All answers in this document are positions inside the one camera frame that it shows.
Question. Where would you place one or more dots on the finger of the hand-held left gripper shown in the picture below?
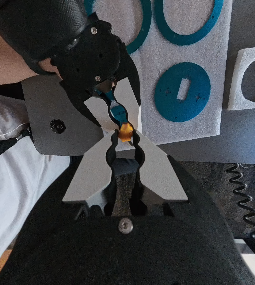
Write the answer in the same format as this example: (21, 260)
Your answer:
(98, 111)
(132, 104)

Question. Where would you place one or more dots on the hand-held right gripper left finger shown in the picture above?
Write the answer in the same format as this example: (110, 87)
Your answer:
(89, 178)

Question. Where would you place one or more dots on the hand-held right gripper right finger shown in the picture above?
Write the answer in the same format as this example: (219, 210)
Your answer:
(161, 178)

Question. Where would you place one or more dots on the small blue round plate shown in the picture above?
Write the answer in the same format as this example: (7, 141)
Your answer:
(118, 111)

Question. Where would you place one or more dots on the round black desk control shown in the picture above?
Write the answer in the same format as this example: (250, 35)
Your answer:
(57, 126)

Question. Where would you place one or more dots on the person's left hand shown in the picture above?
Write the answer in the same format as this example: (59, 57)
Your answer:
(46, 65)

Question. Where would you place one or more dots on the large blue oval plate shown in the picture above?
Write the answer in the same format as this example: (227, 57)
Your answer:
(167, 106)

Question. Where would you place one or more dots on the white foam sheet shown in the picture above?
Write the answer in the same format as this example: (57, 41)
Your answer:
(185, 129)

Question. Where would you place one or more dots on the person's white shirt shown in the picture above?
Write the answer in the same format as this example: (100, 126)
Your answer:
(18, 189)

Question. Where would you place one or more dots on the white power strip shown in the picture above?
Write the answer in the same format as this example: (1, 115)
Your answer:
(252, 260)

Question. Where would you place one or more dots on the white foam frame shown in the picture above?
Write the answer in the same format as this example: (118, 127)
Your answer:
(236, 98)

